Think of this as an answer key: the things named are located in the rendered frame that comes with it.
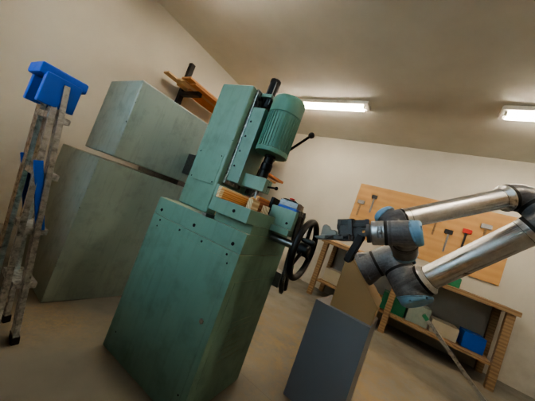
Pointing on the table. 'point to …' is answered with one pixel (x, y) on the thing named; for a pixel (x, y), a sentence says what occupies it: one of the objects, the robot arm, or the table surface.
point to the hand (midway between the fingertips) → (318, 238)
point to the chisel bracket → (256, 184)
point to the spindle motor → (281, 126)
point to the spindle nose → (266, 165)
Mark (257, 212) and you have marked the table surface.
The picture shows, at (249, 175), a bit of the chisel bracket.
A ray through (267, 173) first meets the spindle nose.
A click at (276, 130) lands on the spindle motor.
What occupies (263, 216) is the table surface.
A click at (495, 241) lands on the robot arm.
